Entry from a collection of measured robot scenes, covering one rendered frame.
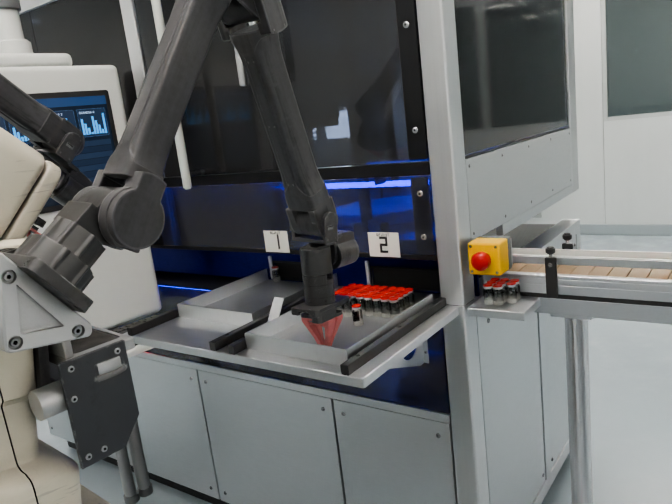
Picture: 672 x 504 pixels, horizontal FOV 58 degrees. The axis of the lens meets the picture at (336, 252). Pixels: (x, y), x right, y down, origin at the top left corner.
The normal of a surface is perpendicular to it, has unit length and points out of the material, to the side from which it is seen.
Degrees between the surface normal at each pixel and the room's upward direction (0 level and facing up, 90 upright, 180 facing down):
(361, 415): 90
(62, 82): 90
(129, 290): 90
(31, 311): 90
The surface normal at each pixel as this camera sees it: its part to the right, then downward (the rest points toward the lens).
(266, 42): 0.80, 0.31
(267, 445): -0.58, 0.24
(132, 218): 0.79, 0.11
